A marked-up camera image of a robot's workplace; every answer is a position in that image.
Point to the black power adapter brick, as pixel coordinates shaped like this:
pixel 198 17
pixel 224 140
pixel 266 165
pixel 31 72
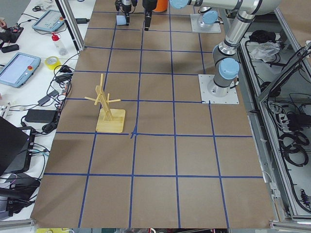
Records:
pixel 40 116

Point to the orange cylindrical container grey lid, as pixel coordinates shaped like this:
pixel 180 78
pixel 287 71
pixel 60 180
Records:
pixel 162 6

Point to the small black power adapter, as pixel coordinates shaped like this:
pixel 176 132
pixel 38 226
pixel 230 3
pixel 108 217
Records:
pixel 82 20

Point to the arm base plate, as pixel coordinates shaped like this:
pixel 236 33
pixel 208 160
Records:
pixel 213 94
pixel 198 26

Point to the teach pendant tablet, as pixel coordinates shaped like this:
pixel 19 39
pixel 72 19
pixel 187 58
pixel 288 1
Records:
pixel 51 21
pixel 19 69

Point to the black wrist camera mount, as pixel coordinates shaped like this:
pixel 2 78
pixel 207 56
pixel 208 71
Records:
pixel 118 4

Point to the person's hand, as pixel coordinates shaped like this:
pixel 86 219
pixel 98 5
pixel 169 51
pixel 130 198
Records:
pixel 3 23

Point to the black laptop computer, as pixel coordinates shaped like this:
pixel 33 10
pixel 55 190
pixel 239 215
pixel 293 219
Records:
pixel 15 146

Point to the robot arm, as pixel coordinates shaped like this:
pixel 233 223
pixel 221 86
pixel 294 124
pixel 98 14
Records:
pixel 226 67
pixel 207 16

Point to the red cap squeeze bottle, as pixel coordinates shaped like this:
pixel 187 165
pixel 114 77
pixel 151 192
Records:
pixel 59 45

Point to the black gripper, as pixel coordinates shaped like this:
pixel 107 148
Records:
pixel 126 7
pixel 148 5

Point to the crumpled white cloth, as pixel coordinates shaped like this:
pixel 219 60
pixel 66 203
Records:
pixel 265 51

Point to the aluminium frame post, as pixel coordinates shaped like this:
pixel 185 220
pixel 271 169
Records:
pixel 70 21

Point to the near teach pendant tablet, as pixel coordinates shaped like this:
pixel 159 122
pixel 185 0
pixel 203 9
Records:
pixel 19 69

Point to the yellow tape roll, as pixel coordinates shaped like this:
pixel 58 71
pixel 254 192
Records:
pixel 53 63

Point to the wooden cup rack stand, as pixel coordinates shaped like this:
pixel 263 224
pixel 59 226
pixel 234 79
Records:
pixel 109 120

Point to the far teach pendant tablet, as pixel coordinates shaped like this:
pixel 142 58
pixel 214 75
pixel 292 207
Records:
pixel 51 21

